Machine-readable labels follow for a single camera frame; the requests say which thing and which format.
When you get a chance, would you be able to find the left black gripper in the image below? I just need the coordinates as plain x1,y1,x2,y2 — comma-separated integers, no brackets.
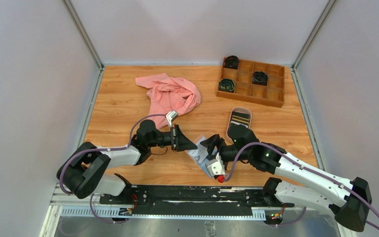
147,124,197,153

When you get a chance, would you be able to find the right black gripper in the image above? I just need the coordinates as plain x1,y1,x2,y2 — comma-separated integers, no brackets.
199,134,251,164

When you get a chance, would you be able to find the silver diamond VIP card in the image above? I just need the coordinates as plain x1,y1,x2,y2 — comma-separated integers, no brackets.
187,139,208,164

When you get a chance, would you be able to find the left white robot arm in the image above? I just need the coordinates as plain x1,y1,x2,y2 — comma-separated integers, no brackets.
56,119,197,204

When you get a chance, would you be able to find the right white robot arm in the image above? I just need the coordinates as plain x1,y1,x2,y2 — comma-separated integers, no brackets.
200,124,372,232

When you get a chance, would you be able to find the black striped card in tray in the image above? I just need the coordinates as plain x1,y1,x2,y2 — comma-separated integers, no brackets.
229,112,251,128

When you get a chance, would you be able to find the pink oval card tray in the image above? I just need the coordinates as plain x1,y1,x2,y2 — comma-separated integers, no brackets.
226,107,252,139

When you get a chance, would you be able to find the pink cloth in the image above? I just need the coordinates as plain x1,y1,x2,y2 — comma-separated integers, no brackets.
135,73,201,129

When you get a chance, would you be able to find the black coil bottom left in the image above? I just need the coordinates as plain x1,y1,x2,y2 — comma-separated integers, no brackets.
218,78,235,93

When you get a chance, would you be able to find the black coil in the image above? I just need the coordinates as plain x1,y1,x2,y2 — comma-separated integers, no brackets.
252,71,269,86
223,55,240,70
218,78,235,93

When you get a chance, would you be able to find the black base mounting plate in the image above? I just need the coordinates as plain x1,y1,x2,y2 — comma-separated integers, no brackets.
97,185,293,221

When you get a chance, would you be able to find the wooden compartment tray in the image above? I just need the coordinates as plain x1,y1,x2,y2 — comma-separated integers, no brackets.
216,58,285,108

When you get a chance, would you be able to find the black coil middle right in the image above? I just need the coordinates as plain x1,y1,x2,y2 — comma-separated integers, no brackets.
252,71,269,86

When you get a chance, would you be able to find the black coil top left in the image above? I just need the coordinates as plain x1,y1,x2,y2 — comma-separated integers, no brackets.
223,55,240,70

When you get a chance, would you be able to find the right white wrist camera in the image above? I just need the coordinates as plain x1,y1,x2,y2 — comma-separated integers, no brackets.
205,153,226,177

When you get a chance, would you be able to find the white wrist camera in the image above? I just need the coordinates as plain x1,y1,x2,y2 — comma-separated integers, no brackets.
205,153,226,177
165,110,179,128

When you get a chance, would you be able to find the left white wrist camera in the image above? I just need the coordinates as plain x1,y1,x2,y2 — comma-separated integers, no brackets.
165,110,179,128

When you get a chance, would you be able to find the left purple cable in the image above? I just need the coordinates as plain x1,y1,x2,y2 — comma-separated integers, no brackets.
58,114,167,224

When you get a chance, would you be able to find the purple cable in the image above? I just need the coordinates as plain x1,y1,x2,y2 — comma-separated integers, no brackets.
58,114,167,224
217,142,379,237

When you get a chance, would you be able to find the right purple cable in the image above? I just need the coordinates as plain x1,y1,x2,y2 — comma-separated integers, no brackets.
217,142,379,237

